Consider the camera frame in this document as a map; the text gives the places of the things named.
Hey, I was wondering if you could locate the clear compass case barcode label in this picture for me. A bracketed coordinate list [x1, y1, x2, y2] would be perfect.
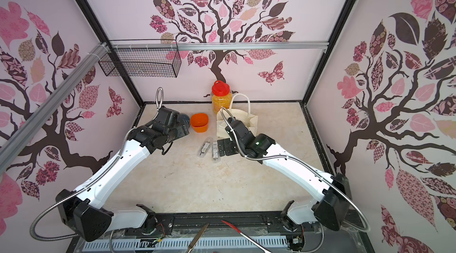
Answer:
[212, 141, 220, 163]

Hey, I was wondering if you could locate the clear compass case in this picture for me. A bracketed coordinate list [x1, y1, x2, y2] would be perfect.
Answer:
[197, 137, 213, 158]

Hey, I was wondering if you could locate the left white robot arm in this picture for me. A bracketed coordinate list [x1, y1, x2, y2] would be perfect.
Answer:
[57, 107, 190, 242]

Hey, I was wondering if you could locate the blue-grey ceramic bowl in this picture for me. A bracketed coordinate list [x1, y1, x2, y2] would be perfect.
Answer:
[179, 114, 191, 129]

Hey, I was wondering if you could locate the orange plastic cup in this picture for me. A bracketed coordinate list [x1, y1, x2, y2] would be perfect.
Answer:
[190, 113, 209, 133]

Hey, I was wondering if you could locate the red-lidded jar of corn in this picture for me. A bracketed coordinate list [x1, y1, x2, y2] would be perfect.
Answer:
[211, 80, 232, 114]

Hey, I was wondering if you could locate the red-tipped metal rod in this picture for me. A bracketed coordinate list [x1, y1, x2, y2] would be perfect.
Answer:
[222, 220, 271, 253]

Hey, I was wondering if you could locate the grey metal rod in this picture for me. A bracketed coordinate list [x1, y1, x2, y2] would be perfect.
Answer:
[186, 223, 210, 253]

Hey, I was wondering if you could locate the right flexible metal conduit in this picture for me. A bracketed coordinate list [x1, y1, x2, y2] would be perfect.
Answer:
[218, 106, 371, 234]

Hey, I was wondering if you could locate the black wire basket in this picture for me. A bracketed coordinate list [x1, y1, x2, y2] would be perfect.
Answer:
[98, 39, 182, 78]

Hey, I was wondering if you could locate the horizontal aluminium rail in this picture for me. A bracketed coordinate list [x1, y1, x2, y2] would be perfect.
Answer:
[111, 41, 329, 51]

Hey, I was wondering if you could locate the diagonal aluminium rail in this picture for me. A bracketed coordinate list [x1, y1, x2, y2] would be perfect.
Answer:
[1, 43, 109, 173]

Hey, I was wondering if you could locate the white slotted cable duct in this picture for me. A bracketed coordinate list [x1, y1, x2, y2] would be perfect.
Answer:
[78, 236, 288, 253]

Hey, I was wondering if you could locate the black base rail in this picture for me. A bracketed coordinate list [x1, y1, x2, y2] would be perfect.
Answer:
[67, 211, 374, 253]

